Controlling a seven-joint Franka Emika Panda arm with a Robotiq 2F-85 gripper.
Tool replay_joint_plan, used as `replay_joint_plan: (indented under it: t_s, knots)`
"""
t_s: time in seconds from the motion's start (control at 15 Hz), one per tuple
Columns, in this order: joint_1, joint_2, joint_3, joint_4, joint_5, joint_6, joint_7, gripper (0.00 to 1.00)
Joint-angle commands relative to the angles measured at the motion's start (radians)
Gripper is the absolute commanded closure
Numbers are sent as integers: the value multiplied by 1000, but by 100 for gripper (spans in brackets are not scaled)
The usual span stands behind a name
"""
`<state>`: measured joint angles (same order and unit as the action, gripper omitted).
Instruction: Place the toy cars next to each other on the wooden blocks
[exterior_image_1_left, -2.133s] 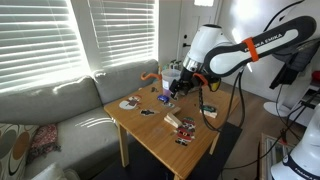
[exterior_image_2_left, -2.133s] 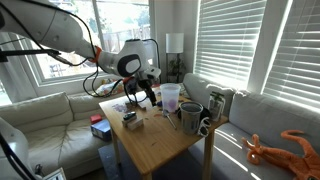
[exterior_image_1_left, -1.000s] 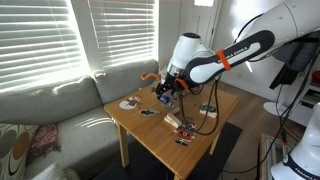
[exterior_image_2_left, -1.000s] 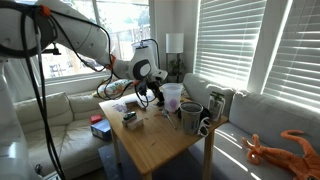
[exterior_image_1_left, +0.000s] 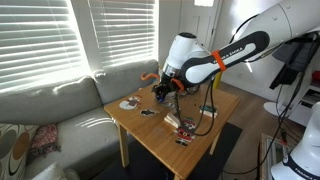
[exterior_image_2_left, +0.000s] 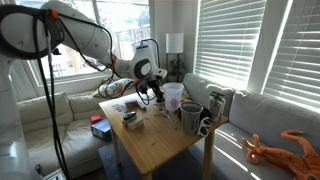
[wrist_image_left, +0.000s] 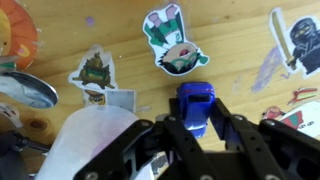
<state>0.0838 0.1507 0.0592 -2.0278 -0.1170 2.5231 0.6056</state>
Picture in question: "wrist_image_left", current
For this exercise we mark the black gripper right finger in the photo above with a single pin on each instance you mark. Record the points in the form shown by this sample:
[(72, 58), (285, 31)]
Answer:
[(270, 146)]

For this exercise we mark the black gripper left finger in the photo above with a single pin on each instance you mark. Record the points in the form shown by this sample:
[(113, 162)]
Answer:
[(133, 143)]

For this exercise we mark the blue toy car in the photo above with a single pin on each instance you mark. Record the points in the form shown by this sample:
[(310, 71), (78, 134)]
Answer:
[(195, 106)]

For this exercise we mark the small grey square sticker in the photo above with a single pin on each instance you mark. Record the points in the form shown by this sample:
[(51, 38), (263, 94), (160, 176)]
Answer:
[(121, 100)]

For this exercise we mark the translucent plastic cup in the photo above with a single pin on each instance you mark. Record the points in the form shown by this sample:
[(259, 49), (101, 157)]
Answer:
[(83, 143)]

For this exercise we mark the small red sticker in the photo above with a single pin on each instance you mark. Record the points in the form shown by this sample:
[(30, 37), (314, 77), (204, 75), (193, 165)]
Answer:
[(301, 95)]

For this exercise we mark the green ninja sticker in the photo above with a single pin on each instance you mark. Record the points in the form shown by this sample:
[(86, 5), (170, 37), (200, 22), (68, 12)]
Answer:
[(173, 46)]

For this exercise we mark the black ninja sticker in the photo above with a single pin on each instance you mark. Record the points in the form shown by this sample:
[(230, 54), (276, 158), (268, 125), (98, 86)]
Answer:
[(303, 43)]

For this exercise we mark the metal spoon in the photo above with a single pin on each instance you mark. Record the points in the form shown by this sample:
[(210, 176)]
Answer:
[(28, 88)]

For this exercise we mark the light wooden table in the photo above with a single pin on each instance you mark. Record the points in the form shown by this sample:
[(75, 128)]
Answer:
[(233, 33)]

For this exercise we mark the orange sticker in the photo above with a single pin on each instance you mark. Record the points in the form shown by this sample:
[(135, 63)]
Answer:
[(16, 36)]

